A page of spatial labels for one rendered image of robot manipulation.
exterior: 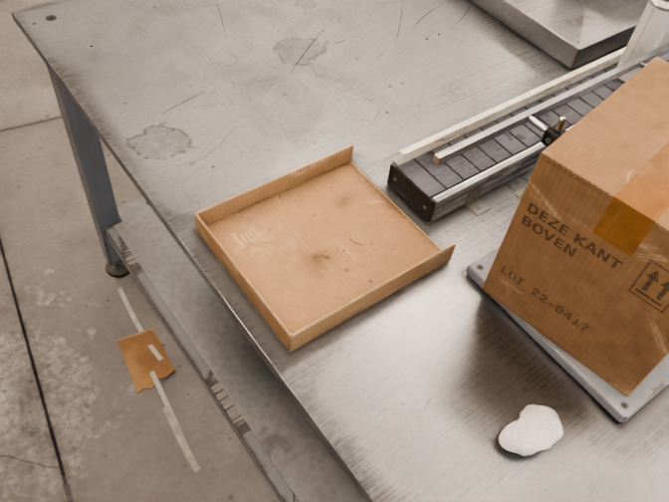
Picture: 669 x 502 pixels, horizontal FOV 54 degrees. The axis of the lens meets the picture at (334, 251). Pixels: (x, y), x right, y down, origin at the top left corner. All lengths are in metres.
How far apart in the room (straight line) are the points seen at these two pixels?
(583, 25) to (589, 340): 0.83
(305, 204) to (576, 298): 0.44
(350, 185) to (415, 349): 0.32
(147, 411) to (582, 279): 1.24
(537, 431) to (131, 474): 1.12
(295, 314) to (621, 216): 0.44
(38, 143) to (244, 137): 1.44
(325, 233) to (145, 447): 0.92
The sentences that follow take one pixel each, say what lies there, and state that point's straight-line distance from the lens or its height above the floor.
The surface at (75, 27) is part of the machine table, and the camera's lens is 1.49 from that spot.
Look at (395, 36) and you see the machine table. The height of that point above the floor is 0.83.
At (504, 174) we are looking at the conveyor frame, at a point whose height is 0.86.
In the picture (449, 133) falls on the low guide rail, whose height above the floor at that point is 0.91.
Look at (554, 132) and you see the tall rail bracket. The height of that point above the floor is 0.97.
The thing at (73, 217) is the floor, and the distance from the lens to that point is 2.24.
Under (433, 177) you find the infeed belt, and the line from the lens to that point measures 1.07.
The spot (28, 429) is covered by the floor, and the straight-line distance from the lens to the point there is 1.86.
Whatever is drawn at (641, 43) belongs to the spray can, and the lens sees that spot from 1.38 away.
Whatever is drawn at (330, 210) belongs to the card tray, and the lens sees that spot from 1.06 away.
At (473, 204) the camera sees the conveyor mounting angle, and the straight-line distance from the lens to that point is 1.12.
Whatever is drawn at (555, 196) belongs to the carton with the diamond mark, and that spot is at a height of 1.07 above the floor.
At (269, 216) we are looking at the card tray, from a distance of 1.04.
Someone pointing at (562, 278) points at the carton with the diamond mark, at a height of 0.97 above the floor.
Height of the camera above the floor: 1.60
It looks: 50 degrees down
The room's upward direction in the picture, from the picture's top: 8 degrees clockwise
